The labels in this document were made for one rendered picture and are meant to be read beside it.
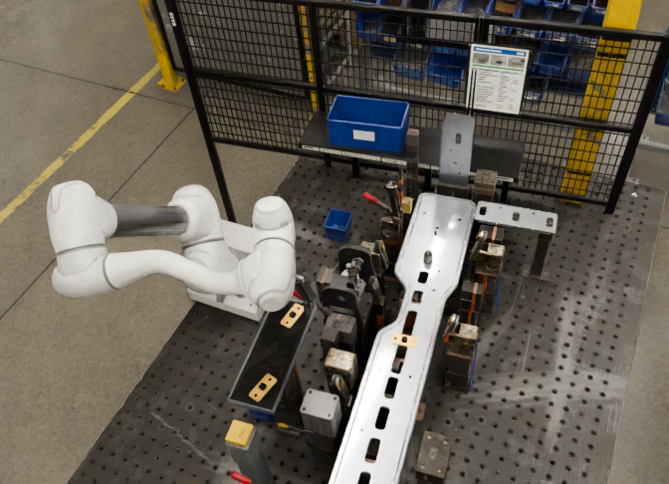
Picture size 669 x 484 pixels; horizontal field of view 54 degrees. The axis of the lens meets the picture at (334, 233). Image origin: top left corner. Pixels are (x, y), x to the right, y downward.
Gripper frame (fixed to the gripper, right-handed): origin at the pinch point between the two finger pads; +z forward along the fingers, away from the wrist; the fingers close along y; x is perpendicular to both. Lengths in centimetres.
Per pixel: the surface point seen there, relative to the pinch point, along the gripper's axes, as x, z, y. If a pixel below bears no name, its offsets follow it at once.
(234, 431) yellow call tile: -38.4, 8.0, 7.9
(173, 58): 180, 99, -245
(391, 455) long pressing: -17, 24, 44
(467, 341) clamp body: 27, 21, 46
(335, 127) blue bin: 84, 12, -39
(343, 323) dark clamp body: 10.1, 16.1, 11.5
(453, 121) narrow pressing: 89, -7, 9
